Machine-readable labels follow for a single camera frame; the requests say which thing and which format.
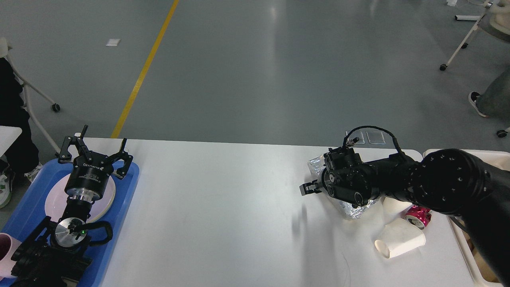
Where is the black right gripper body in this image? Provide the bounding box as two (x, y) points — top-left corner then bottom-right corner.
(320, 168), (333, 196)

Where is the white bowl under gripper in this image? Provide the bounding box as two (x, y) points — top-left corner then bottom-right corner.
(382, 197), (413, 215)

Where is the person in blue jeans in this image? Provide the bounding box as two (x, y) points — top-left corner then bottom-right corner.
(468, 68), (510, 120)

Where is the grey wheeled frame left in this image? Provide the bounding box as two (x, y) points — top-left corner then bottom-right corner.
(0, 38), (61, 152)

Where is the person in black pants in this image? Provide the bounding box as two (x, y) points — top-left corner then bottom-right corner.
(0, 56), (39, 210)

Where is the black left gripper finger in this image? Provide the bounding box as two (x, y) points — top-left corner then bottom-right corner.
(58, 126), (90, 164)
(104, 139), (133, 180)

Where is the left clear floor plate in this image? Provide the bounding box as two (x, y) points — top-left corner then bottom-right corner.
(347, 130), (366, 146)

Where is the white side table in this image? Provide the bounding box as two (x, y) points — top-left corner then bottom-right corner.
(0, 126), (22, 156)

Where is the clear floor plate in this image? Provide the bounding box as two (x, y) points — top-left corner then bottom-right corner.
(366, 130), (386, 145)
(347, 130), (366, 146)

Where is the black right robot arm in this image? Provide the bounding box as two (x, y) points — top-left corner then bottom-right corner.
(299, 132), (510, 287)

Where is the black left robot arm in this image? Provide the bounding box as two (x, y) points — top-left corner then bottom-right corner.
(11, 125), (133, 287)

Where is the red crumpled wrapper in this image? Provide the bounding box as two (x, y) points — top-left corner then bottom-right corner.
(403, 205), (432, 230)

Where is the white paper on floor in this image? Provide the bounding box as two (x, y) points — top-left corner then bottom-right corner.
(105, 38), (121, 47)

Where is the aluminium foil tray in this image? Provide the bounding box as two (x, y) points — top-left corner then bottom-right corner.
(307, 155), (380, 219)

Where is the pink plate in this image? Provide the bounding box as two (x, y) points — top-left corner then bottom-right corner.
(44, 174), (116, 223)

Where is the pink ribbed mug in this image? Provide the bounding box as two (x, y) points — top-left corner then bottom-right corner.
(0, 233), (22, 281)

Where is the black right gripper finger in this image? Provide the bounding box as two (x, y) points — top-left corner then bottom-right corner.
(299, 179), (322, 196)

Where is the right clear floor plate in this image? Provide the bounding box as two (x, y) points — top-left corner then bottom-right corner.
(366, 130), (386, 145)

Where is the lying white paper cup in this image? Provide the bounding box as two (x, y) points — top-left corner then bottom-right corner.
(375, 218), (426, 259)

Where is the white wheeled chair right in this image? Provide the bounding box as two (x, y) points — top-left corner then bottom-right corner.
(439, 0), (510, 71)

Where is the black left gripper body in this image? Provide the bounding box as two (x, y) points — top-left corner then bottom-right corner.
(64, 156), (114, 204)

